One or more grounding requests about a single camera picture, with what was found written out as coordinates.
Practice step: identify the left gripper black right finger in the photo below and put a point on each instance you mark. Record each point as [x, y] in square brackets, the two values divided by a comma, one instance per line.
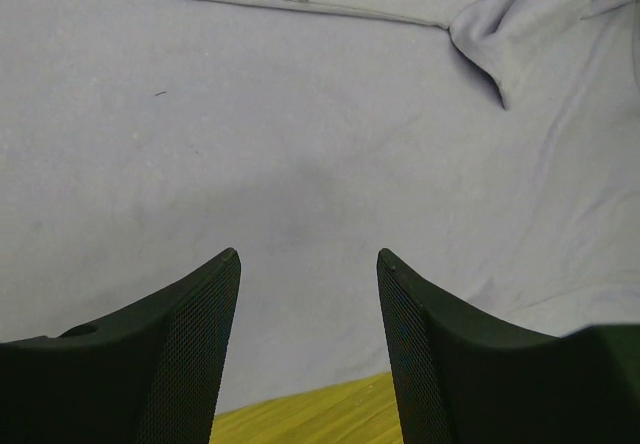
[461, 375]

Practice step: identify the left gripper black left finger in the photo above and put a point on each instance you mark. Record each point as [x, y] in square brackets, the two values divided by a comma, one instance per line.
[147, 373]

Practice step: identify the purple t shirt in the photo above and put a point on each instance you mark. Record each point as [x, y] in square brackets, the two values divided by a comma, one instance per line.
[492, 144]

